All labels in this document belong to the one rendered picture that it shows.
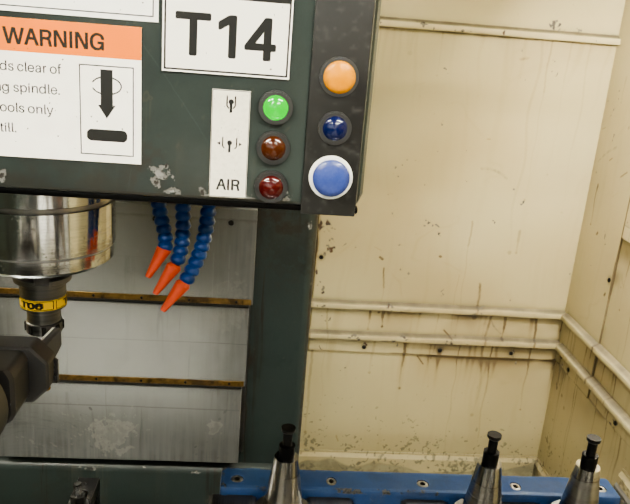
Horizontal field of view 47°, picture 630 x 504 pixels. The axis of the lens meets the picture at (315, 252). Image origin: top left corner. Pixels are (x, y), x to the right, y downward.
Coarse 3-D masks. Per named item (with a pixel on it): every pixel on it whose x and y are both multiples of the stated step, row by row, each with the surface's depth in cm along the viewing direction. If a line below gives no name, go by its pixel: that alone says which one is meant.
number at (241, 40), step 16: (224, 16) 55; (240, 16) 55; (256, 16) 55; (272, 16) 55; (224, 32) 55; (240, 32) 55; (256, 32) 55; (272, 32) 55; (224, 48) 55; (240, 48) 55; (256, 48) 56; (272, 48) 56; (224, 64) 56; (240, 64) 56; (256, 64) 56; (272, 64) 56
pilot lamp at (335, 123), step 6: (330, 120) 57; (336, 120) 57; (342, 120) 57; (324, 126) 57; (330, 126) 57; (336, 126) 57; (342, 126) 57; (324, 132) 58; (330, 132) 57; (336, 132) 57; (342, 132) 57; (330, 138) 58; (336, 138) 58
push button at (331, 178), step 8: (328, 160) 58; (336, 160) 58; (320, 168) 58; (328, 168) 58; (336, 168) 58; (344, 168) 58; (320, 176) 58; (328, 176) 58; (336, 176) 58; (344, 176) 58; (320, 184) 58; (328, 184) 58; (336, 184) 58; (344, 184) 58; (320, 192) 59; (328, 192) 59; (336, 192) 59
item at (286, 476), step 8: (296, 456) 76; (272, 464) 76; (280, 464) 75; (288, 464) 75; (296, 464) 76; (272, 472) 76; (280, 472) 75; (288, 472) 75; (296, 472) 76; (272, 480) 76; (280, 480) 75; (288, 480) 75; (296, 480) 76; (272, 488) 76; (280, 488) 76; (288, 488) 76; (296, 488) 76; (272, 496) 76; (280, 496) 76; (288, 496) 76; (296, 496) 76
